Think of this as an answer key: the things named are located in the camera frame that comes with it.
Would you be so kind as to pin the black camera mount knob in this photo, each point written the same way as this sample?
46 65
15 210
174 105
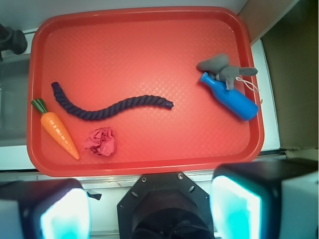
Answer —
13 40

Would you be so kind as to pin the grey plush elephant toy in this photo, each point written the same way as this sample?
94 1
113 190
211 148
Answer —
219 69

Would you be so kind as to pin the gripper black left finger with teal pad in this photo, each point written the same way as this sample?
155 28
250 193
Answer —
49 209

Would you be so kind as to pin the crumpled pink paper ball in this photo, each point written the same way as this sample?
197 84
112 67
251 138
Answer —
101 141

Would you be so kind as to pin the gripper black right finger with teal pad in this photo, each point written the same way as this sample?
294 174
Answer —
270 199

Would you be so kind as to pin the red plastic tray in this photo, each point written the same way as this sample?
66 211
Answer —
134 70

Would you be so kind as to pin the orange plastic toy carrot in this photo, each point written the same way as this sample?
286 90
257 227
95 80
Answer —
54 126

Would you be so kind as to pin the blue plastic toy bottle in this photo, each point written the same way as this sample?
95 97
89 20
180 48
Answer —
234 100

